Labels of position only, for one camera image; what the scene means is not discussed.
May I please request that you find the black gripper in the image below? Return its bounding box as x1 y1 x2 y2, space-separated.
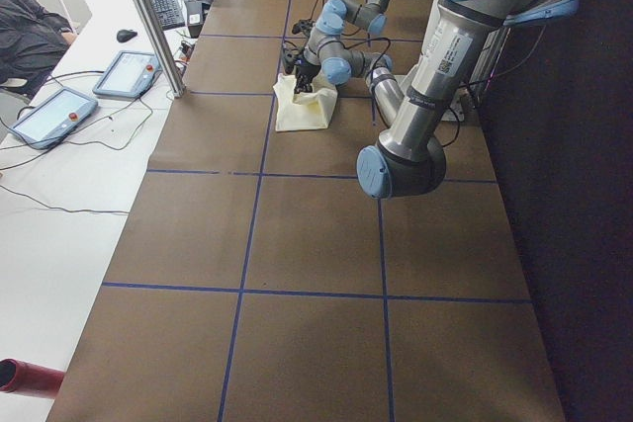
294 58 320 94
281 19 315 74

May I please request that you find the cream long sleeve cat shirt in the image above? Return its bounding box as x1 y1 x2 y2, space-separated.
273 72 338 131

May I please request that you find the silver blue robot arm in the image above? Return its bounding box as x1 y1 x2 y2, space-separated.
294 0 580 199
281 0 390 88

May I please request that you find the small black box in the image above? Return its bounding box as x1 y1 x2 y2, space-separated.
185 0 204 39

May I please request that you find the black keyboard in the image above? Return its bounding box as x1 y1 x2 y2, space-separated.
150 0 185 30

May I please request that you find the far teach pendant tablet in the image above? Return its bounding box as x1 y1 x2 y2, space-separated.
93 50 161 100

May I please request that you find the teach pendant tablet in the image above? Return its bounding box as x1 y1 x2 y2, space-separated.
93 50 161 100
9 87 98 149

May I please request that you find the black computer mouse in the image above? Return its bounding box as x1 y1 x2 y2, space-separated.
116 29 137 43

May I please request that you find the near teach pendant tablet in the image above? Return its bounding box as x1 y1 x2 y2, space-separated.
9 87 98 149

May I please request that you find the seated person in black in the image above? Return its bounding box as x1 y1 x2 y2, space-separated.
1 0 77 98

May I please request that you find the black pendant cable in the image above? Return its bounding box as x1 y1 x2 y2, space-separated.
0 70 169 216

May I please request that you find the aluminium frame post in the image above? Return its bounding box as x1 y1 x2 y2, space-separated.
133 0 185 98

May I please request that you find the red cylindrical post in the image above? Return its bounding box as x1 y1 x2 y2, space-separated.
1 359 65 399

